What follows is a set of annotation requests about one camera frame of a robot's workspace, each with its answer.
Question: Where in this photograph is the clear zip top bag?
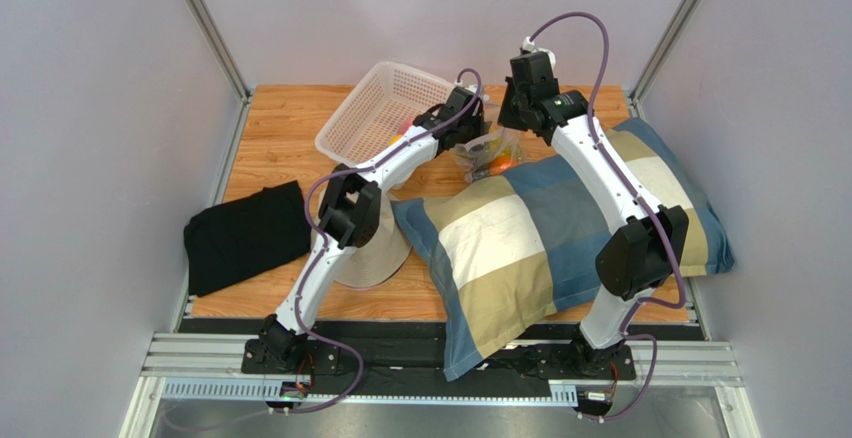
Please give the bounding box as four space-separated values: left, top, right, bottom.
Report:
452 125 524 183

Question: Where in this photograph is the white plastic basket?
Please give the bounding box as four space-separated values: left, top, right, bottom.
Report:
314 61 454 167

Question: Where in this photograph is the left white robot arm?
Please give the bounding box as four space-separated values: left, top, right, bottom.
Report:
243 85 484 374

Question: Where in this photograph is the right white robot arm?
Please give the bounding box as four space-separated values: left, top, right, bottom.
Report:
498 51 689 377

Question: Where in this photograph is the orange fake fruit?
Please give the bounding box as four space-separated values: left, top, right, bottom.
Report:
489 155 517 176

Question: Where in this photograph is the pink fake fruit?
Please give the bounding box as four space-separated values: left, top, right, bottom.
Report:
397 117 415 135

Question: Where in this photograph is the blue beige checkered pillow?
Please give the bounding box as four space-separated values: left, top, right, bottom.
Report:
392 119 735 381

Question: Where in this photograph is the beige bucket hat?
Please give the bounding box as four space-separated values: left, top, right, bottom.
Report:
311 194 412 290

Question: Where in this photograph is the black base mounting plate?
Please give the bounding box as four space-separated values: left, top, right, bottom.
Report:
178 317 706 399

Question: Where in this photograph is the black folded cloth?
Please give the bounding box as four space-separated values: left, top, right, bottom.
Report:
183 181 311 297

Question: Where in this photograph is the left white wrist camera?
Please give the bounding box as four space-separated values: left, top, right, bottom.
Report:
454 78 490 105

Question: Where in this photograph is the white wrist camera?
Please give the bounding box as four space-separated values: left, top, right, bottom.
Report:
454 78 490 105
520 36 556 67

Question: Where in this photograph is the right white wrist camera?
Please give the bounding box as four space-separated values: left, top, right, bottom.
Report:
520 36 556 67

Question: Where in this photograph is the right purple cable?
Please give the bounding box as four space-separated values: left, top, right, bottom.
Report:
529 11 687 423

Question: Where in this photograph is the aluminium frame rail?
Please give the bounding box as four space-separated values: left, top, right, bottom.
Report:
120 333 760 437

